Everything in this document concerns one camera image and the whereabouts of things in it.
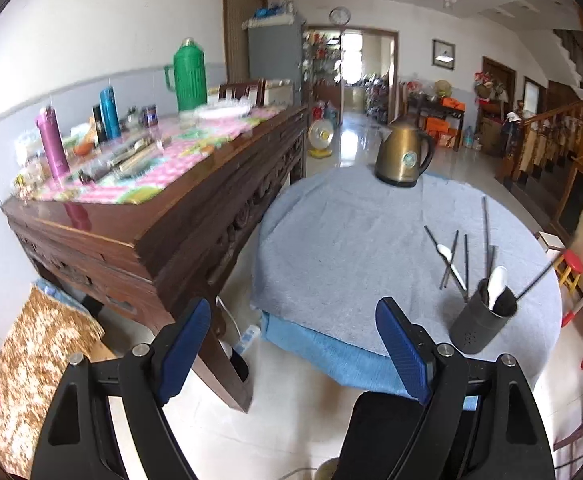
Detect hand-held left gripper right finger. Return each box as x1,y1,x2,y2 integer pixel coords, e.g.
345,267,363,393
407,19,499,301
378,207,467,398
375,296,556,480

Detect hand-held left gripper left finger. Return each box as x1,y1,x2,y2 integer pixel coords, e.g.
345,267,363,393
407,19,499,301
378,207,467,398
30,297,213,480

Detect dark grey utensil holder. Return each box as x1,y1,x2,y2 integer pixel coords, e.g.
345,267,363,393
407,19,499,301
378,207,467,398
448,277,519,356

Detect white plastic spoon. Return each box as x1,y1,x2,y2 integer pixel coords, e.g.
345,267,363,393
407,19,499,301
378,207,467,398
486,266,508,311
436,244,468,293

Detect group of black chopsticks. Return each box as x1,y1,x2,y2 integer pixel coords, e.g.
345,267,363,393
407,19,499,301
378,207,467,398
424,196,555,303

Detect white and black slippers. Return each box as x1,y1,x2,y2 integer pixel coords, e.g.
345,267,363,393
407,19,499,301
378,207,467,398
221,342,249,386

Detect white power strip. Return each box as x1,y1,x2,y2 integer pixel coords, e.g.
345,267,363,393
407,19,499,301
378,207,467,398
234,325,262,356

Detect blue table cloth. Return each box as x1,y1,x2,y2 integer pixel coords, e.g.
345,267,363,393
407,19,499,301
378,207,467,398
261,310,477,411

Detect round table, grey-blue cloth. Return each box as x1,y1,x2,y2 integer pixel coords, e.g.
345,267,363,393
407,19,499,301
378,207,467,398
250,166,563,391

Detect carved dark wooden sideboard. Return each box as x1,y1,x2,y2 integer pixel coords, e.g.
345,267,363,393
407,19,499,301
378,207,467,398
1,104,308,413

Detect light blue cloth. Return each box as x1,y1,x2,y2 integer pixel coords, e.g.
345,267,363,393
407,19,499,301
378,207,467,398
34,280,104,326

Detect golden patterned mat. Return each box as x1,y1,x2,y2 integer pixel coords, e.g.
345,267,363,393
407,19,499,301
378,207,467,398
0,285,106,478

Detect small white stool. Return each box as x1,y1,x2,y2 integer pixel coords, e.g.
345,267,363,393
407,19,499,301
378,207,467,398
536,231,566,253

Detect red round stool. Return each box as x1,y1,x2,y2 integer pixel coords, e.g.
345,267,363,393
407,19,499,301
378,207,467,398
554,250,583,291

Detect golden electric kettle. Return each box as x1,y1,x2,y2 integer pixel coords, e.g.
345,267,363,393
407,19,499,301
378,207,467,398
374,114,436,189

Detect pink checkered table mat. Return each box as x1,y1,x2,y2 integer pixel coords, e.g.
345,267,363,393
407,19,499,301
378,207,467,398
16,107,292,206

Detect pile of metal cutlery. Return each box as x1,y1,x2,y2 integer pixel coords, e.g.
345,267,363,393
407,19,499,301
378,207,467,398
78,137,164,183

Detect small floor fan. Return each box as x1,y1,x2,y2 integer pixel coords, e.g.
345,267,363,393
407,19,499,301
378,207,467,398
307,121,335,158

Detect black bottle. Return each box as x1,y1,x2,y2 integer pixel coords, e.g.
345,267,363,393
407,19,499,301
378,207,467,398
91,104,108,143

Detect dark wooden dining table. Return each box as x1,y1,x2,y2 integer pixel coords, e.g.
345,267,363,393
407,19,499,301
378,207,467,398
406,95,467,148

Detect white plastic bag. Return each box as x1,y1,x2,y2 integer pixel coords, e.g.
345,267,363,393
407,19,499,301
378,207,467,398
194,100,254,121

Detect purple drinking bottle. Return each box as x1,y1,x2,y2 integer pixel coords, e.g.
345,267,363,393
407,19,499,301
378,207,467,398
34,106,70,177

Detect teal drinking bottle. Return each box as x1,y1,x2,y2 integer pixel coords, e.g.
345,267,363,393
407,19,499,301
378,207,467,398
100,87,122,140

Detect wooden stair railing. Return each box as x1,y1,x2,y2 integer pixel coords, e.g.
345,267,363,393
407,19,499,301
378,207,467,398
494,100,583,183

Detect wooden chair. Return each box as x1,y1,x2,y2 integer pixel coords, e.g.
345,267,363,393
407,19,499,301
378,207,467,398
218,79,266,107

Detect green thermos jug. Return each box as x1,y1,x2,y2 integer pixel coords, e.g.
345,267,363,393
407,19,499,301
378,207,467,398
164,37,208,112

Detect white chest freezer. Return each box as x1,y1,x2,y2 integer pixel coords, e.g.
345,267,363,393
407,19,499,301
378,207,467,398
264,79,295,106

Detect kitchen shelf with bottles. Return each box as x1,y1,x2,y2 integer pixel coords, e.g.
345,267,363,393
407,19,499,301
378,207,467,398
304,32,345,86

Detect grey refrigerator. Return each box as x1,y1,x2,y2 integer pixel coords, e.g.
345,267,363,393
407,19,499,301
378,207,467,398
242,14,306,106

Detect brown door curtain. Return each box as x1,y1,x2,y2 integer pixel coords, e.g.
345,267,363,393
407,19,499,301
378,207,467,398
222,0,268,86

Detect blue plastic bag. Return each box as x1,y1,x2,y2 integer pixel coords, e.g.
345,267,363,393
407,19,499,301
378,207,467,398
254,4,292,20

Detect framed wall picture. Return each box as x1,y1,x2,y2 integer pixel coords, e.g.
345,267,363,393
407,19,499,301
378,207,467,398
431,39,456,71

